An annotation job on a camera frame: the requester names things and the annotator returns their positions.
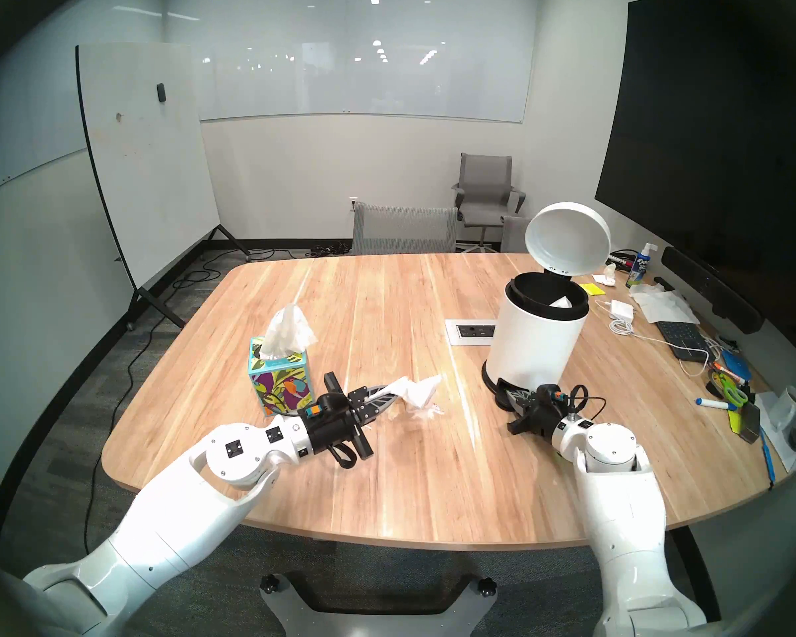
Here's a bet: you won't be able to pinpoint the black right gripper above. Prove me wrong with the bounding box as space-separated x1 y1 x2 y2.
504 388 570 439

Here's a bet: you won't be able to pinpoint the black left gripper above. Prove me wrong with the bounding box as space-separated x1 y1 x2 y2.
304 372 402 460

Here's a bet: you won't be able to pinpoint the white tissue sheet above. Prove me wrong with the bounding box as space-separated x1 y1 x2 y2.
260 305 318 361
378 376 442 409

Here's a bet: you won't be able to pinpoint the white pedal trash can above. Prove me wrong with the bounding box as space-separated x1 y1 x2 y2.
481 202 611 407

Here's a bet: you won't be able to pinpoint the colourful toucan tissue box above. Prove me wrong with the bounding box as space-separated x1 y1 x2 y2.
249 340 316 417

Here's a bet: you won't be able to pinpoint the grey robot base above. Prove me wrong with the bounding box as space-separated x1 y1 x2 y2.
260 573 498 637

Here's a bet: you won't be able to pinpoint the table power outlet box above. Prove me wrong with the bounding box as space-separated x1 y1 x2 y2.
445 319 498 346

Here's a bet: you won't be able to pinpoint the grey fabric office chair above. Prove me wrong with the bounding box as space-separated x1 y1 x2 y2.
501 216 533 254

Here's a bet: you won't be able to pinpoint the white paper towel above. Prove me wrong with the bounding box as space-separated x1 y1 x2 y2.
630 284 700 324

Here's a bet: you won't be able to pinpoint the black keyboard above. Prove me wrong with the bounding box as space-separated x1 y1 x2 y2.
655 320 714 362

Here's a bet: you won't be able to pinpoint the grey mesh office chair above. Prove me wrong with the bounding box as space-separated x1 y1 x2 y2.
352 202 460 256

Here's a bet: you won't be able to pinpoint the whiteboard cleaner spray bottle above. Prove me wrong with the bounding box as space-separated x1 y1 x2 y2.
627 242 659 289

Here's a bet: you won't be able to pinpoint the blue pouch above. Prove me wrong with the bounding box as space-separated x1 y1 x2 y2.
720 350 752 383

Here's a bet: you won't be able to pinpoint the grey armrest office chair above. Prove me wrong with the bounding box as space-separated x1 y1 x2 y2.
452 153 527 251

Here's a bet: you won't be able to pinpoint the black video sound bar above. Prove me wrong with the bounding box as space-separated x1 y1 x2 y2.
661 246 765 334

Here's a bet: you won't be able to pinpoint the dark block with yellow edge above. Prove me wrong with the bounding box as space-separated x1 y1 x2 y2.
730 403 762 444

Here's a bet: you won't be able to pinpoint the white paper cup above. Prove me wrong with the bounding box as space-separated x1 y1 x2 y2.
766 386 796 431

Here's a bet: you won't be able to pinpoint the white paper sheet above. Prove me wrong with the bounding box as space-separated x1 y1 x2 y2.
756 393 796 474

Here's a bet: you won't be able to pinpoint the rolling whiteboard on stand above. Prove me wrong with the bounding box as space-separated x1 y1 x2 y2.
75 42 253 328

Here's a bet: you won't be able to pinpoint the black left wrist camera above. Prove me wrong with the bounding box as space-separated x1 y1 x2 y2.
298 397 346 431

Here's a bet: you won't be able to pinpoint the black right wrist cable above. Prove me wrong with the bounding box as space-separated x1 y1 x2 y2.
566 385 608 423

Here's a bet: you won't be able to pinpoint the white charger cable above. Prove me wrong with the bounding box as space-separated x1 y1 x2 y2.
594 302 715 378

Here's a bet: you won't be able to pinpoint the green handled scissors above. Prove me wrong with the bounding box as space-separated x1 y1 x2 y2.
710 370 750 407

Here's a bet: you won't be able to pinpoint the large black wall screen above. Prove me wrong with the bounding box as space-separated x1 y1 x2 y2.
595 0 796 298

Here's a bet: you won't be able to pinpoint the wide glass wall whiteboard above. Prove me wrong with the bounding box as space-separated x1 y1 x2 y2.
166 0 538 123

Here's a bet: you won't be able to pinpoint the wall whiteboard with writing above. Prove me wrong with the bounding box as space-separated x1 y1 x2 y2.
0 0 166 204

